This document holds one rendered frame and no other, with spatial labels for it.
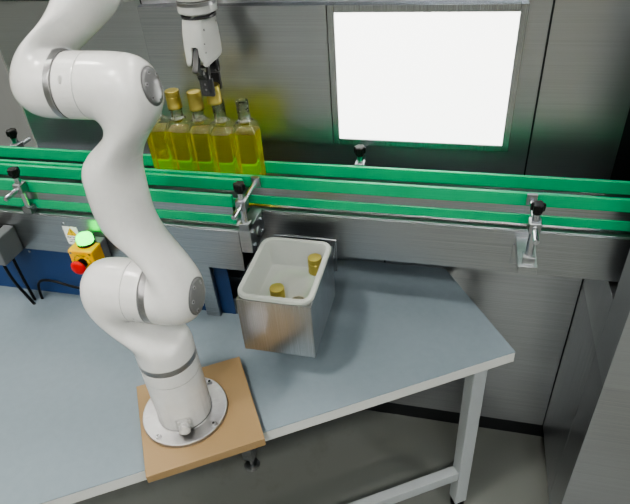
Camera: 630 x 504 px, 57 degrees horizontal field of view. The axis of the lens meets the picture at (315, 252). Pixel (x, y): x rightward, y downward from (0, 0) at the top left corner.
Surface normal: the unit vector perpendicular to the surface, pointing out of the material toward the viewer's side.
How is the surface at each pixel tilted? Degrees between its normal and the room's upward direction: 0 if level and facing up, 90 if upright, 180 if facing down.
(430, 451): 0
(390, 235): 90
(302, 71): 90
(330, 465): 0
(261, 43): 90
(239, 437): 1
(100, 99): 84
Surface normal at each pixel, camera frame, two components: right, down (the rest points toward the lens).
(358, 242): -0.23, 0.60
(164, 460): -0.07, -0.79
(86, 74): -0.19, -0.06
